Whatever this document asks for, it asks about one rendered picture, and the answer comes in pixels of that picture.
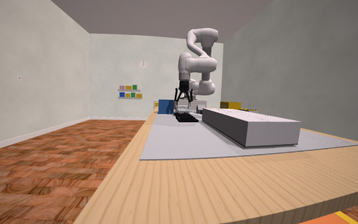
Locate grey bench mat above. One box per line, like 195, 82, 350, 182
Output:
139, 110, 358, 161

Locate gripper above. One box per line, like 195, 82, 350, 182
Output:
174, 81, 193, 110

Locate blue open bin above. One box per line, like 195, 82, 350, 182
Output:
158, 100, 174, 114

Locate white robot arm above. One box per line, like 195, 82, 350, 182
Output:
178, 28, 218, 100

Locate yellow open-top bin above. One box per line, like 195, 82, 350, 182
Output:
220, 102, 241, 110

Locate black multi-well assay plate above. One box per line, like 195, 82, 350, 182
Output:
179, 115, 195, 120

